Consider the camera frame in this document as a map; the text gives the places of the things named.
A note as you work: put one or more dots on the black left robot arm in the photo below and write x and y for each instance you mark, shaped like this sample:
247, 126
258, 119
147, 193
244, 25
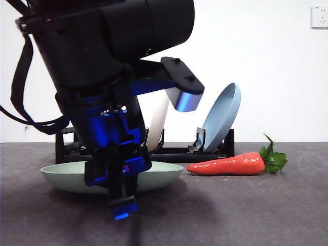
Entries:
102, 38

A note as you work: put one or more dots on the blue plate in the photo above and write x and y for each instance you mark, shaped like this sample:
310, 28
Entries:
220, 120

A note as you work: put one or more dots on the green plate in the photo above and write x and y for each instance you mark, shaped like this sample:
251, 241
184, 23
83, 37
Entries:
64, 176

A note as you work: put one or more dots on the pale grey camera box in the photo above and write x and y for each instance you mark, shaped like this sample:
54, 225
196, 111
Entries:
187, 102

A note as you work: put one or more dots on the orange carrot with green leaves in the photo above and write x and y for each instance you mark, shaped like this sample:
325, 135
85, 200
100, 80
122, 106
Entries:
230, 166

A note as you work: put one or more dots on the white wall socket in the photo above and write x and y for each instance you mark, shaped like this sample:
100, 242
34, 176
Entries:
320, 16

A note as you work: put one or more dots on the white plate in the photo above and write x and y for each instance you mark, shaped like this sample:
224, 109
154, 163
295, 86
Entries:
156, 128

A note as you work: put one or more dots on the black plate rack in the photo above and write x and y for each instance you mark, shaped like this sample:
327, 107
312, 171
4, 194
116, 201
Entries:
179, 155

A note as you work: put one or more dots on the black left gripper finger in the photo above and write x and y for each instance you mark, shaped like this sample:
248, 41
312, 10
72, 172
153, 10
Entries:
120, 179

